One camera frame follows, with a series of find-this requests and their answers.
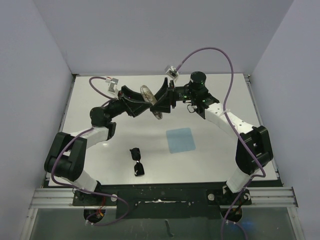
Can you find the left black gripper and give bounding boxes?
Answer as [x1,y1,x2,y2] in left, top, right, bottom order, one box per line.
[105,86,152,120]

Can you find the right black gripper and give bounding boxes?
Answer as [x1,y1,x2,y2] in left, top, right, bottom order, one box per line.
[150,78,198,113]

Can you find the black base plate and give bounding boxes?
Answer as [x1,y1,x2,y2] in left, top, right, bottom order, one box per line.
[72,182,252,223]

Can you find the black sunglasses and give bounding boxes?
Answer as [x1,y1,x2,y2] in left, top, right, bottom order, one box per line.
[129,147,145,177]

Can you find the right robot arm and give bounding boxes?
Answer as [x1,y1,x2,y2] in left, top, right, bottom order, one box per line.
[140,71,274,205]

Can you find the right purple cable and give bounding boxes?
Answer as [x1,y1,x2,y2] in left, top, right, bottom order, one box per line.
[176,47,266,240]

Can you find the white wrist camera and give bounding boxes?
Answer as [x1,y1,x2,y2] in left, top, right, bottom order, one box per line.
[105,77,119,98]
[165,65,179,85]

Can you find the blue cleaning cloth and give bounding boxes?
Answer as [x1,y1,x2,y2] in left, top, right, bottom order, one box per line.
[166,127,196,154]

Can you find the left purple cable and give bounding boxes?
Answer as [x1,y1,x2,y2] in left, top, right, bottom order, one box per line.
[50,76,131,227]

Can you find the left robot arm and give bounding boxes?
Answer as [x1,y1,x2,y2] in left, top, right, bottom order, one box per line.
[44,85,157,206]

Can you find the map print glasses case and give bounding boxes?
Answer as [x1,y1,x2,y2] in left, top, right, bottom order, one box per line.
[140,85,163,120]

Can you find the purple cable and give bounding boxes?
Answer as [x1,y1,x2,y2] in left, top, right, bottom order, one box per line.
[176,47,266,240]
[50,76,131,227]

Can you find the aluminium rail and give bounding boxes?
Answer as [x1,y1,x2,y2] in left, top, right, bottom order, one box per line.
[29,187,298,209]

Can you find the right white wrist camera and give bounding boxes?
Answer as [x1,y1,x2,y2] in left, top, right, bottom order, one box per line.
[165,65,179,85]

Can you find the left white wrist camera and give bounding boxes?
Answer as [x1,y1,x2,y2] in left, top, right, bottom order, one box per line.
[105,77,119,98]

